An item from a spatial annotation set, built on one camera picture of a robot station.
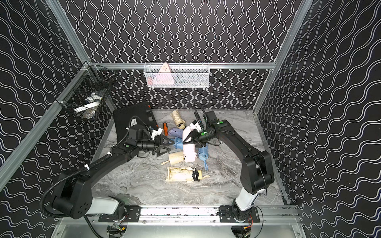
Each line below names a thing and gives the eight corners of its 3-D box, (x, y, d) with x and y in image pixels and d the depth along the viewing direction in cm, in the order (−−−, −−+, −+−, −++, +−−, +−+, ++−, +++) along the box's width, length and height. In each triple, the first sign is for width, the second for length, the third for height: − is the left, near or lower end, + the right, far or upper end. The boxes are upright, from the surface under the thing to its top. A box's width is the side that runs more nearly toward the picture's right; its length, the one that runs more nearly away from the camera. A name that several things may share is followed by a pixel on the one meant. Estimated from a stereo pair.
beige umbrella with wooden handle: (166, 182, 86) (165, 180, 83) (168, 169, 91) (167, 166, 88) (208, 182, 86) (209, 180, 83) (207, 169, 91) (208, 166, 88)
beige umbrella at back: (179, 131, 109) (179, 127, 106) (170, 114, 120) (169, 111, 117) (187, 128, 111) (187, 124, 108) (177, 112, 122) (177, 108, 119)
